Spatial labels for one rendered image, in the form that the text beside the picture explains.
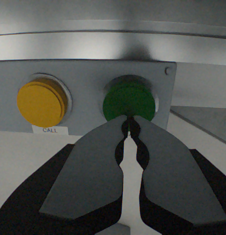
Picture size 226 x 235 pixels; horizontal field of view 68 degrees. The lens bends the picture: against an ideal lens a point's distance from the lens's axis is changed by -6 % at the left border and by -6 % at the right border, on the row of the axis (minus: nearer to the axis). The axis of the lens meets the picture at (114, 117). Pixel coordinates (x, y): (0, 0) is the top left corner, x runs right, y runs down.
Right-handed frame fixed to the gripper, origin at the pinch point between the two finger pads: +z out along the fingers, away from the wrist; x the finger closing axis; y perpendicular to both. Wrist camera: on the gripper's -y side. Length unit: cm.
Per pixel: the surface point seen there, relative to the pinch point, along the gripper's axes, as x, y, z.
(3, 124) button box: -11.7, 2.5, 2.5
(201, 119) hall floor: 55, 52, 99
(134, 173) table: 2.1, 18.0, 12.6
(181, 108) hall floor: 39, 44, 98
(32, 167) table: -17.2, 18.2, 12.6
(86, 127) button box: -3.6, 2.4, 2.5
